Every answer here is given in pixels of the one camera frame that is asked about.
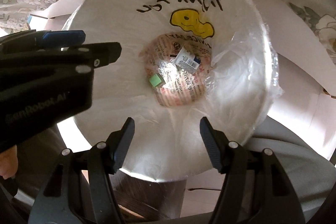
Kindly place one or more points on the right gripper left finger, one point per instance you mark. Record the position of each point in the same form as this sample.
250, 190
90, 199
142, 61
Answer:
59, 199

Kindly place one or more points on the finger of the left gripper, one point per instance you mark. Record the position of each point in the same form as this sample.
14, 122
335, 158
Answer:
95, 55
63, 38

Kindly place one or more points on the person leg grey trousers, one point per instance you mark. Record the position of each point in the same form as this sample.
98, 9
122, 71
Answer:
311, 175

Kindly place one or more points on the person left hand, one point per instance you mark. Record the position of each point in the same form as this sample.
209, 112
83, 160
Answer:
8, 163

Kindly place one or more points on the green cube block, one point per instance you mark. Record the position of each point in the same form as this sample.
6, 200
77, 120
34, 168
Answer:
156, 80

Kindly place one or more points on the white trash bin with bag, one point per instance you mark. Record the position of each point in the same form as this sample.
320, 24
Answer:
234, 86

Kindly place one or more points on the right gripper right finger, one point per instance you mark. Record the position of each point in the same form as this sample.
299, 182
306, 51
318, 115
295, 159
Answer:
273, 196

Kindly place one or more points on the white plastic cup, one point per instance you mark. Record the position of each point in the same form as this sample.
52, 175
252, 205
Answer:
187, 61

